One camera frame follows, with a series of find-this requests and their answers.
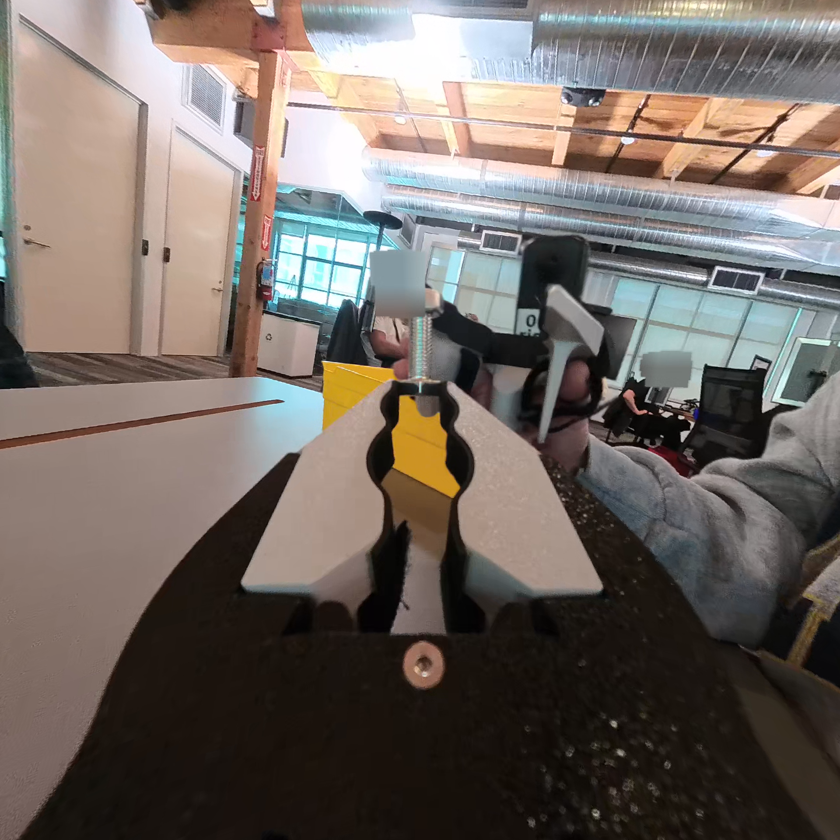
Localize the cream door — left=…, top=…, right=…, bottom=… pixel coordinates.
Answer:
left=160, top=121, right=242, bottom=359
left=12, top=18, right=149, bottom=357

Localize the wooden post with red signs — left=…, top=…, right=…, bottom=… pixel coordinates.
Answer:
left=229, top=49, right=294, bottom=379

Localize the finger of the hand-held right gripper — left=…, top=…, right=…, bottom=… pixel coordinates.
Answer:
left=537, top=284, right=606, bottom=446
left=430, top=302, right=494, bottom=398

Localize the yellow plastic bin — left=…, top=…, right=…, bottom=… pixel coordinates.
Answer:
left=321, top=359, right=462, bottom=498

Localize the long silver air duct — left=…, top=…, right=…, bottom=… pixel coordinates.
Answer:
left=360, top=146, right=840, bottom=266

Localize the person's right hand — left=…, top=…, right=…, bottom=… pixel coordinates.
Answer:
left=524, top=358, right=596, bottom=475

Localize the silver threaded bolt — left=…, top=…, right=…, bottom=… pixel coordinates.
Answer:
left=405, top=289, right=446, bottom=418

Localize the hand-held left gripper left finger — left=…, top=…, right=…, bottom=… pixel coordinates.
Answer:
left=240, top=382, right=403, bottom=619

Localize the person's right forearm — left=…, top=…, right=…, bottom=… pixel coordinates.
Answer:
left=576, top=373, right=840, bottom=648

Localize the person's grey sweatshirt torso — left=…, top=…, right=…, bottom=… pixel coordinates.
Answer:
left=760, top=535, right=840, bottom=726

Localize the dark cloth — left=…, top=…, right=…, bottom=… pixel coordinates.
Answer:
left=0, top=320, right=38, bottom=389

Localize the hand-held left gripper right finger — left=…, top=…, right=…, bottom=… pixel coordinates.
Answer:
left=444, top=385, right=605, bottom=619

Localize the black round stand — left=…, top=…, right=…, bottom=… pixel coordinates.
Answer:
left=362, top=209, right=405, bottom=252

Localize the black mesh office chair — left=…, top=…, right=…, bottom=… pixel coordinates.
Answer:
left=681, top=364, right=770, bottom=462

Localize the white recycling bin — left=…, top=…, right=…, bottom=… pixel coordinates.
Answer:
left=259, top=309, right=321, bottom=379

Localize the framed glass board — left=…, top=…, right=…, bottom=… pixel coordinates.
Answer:
left=770, top=335, right=840, bottom=409

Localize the wall air vent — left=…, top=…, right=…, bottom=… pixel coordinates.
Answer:
left=186, top=62, right=228, bottom=130

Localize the large silver air duct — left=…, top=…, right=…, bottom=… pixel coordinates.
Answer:
left=301, top=0, right=840, bottom=107

